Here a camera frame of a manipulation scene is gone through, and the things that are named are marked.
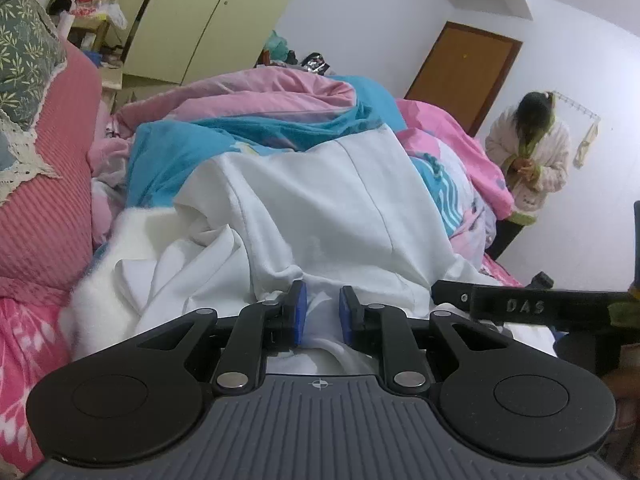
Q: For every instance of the wall hook rack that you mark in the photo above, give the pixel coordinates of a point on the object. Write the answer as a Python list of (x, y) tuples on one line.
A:
[(575, 105)]

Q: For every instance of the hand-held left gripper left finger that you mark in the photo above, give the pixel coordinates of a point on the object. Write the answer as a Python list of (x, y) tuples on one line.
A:
[(299, 310)]

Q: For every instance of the wooden bedside table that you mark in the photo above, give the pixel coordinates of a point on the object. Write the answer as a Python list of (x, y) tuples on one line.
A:
[(112, 79)]

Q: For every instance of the hanging cream cloth bag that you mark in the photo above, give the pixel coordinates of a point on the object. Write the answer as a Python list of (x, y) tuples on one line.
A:
[(586, 146)]

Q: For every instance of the black shiny bag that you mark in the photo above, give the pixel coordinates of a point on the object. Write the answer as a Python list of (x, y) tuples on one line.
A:
[(316, 63)]

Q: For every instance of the white plastic bag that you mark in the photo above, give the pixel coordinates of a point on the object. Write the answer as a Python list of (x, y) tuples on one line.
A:
[(107, 12)]

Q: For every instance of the pink printed bed sheet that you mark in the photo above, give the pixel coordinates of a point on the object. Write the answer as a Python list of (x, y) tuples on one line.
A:
[(25, 385)]

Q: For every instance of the brown wooden door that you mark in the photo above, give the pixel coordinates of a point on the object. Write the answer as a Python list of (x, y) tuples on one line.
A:
[(460, 75)]

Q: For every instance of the grey floral pillow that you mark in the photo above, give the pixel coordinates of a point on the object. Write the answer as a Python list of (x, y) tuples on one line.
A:
[(25, 60)]

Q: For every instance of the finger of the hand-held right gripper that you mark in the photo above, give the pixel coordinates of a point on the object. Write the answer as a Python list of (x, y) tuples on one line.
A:
[(452, 296)]

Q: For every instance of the pink quilt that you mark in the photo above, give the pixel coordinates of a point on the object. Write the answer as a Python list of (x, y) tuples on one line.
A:
[(260, 85)]

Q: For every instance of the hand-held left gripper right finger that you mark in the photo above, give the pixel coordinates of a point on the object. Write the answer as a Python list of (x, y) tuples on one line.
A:
[(346, 312)]

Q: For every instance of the green plastic bag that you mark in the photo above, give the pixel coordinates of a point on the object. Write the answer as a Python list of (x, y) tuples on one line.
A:
[(275, 45)]

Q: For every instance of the cream wardrobe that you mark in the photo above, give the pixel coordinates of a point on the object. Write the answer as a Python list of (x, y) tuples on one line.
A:
[(200, 10)]

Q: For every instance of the teal fleece blanket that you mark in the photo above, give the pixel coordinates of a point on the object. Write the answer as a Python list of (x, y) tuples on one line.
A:
[(250, 127)]

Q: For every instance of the white garment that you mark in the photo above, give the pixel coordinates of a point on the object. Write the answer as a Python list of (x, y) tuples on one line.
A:
[(310, 200)]

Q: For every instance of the pink ribbed cushion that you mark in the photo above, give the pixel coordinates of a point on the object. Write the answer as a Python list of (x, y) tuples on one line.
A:
[(50, 185)]

